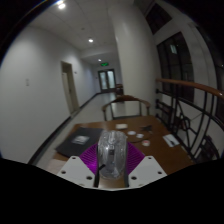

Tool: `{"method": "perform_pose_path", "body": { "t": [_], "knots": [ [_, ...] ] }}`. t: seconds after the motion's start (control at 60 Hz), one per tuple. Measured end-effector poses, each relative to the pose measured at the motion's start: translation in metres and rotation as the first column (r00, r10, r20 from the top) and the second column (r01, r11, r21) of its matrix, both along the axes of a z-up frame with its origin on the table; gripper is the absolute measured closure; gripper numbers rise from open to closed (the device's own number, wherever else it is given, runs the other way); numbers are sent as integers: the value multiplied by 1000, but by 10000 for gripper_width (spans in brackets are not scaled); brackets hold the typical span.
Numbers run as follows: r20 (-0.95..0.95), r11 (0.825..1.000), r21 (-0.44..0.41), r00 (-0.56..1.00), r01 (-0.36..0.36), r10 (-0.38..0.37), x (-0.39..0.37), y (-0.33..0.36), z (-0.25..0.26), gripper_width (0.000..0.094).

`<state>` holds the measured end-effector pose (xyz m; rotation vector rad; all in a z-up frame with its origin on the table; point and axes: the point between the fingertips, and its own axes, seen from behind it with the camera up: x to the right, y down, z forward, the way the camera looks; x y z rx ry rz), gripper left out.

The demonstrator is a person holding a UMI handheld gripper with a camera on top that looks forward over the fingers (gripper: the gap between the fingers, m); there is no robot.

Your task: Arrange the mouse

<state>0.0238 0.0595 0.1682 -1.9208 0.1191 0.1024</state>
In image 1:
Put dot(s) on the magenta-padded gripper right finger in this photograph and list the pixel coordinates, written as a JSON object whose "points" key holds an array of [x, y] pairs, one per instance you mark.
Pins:
{"points": [[146, 168]]}

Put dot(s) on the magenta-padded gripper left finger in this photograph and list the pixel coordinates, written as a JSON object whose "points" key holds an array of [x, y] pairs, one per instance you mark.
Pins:
{"points": [[77, 168]]}

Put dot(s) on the transparent computer mouse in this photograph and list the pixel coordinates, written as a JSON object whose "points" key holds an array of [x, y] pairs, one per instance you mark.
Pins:
{"points": [[112, 153]]}

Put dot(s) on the small red white sticker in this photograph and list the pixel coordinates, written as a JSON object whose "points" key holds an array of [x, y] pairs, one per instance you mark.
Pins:
{"points": [[145, 143]]}

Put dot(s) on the black flat board with picture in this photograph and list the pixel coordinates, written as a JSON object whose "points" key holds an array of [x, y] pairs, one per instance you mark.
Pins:
{"points": [[66, 145]]}

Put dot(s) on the white paper sheet with pen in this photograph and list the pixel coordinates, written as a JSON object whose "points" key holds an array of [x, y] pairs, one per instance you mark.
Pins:
{"points": [[170, 140]]}

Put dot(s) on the small black clip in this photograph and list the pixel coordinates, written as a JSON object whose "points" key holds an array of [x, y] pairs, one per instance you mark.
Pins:
{"points": [[146, 127]]}

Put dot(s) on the white rectangular card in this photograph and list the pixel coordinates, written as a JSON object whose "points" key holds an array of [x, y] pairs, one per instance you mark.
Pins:
{"points": [[121, 126]]}

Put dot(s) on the wooden armchair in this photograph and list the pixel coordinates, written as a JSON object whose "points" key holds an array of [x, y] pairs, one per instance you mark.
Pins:
{"points": [[125, 98]]}

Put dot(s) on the brown-framed side door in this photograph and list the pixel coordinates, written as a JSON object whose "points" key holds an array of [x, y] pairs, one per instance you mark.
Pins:
{"points": [[70, 90]]}

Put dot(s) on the glass double door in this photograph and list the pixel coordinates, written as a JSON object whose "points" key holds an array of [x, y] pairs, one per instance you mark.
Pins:
{"points": [[107, 80]]}

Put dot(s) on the wooden-topped metal railing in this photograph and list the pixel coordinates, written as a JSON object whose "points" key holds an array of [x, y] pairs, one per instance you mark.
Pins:
{"points": [[186, 84]]}

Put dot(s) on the dark tall window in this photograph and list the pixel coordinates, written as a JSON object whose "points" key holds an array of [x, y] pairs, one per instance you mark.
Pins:
{"points": [[175, 66]]}

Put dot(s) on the green exit sign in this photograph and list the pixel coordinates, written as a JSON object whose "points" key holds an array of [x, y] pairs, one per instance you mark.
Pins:
{"points": [[104, 63]]}

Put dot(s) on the round ceiling light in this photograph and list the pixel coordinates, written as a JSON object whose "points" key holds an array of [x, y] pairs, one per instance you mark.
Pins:
{"points": [[61, 5], [90, 40]]}

